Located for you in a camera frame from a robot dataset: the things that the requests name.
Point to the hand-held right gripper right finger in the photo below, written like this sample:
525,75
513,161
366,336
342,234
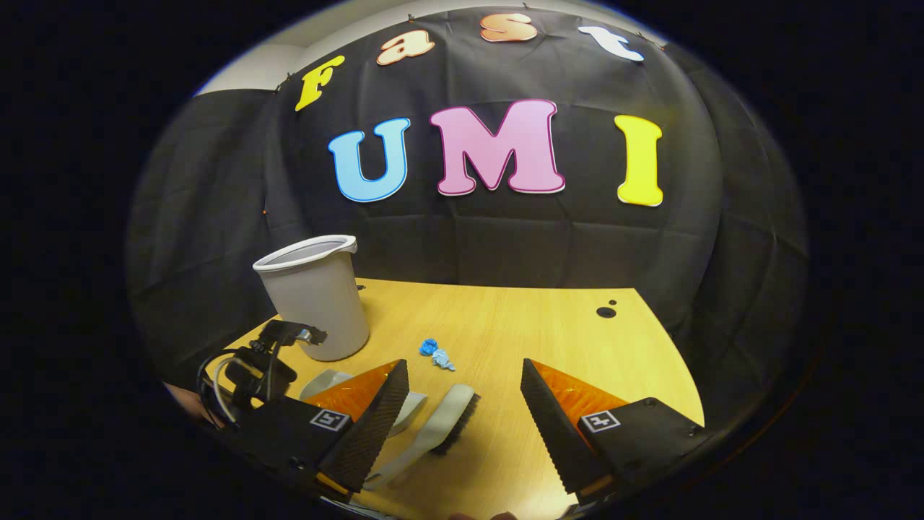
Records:
556,433

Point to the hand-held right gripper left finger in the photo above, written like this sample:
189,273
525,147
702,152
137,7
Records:
375,422

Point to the white plastic dustpan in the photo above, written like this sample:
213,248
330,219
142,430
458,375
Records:
410,412

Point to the small white broom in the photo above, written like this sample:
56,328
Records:
444,419

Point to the light blue paper trash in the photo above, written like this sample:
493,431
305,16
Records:
442,360

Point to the grey plastic garbage bin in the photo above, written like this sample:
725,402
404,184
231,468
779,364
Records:
317,303

